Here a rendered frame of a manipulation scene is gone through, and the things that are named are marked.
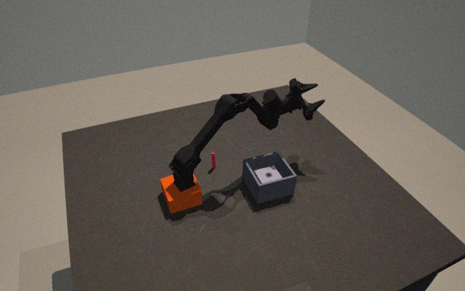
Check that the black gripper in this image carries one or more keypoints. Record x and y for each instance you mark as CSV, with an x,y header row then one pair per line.
x,y
294,102

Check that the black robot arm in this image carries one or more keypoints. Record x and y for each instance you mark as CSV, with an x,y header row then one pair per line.
x,y
227,107

